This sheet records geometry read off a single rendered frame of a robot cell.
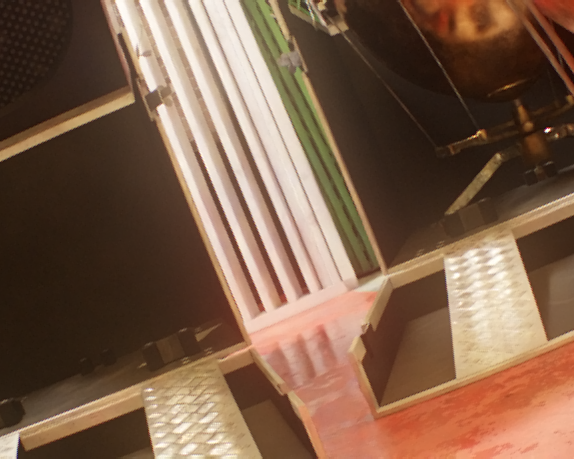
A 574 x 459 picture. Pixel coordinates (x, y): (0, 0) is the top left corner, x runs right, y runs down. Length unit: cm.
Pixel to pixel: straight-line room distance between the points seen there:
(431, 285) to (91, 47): 134
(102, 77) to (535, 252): 153
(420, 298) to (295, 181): 174
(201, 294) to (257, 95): 126
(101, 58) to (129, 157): 34
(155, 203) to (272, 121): 112
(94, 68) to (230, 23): 120
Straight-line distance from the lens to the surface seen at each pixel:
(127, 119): 333
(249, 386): 233
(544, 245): 260
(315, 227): 426
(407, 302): 263
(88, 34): 321
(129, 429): 234
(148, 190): 330
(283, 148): 428
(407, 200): 362
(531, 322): 197
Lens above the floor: 43
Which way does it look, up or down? 1 degrees down
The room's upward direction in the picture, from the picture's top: 22 degrees counter-clockwise
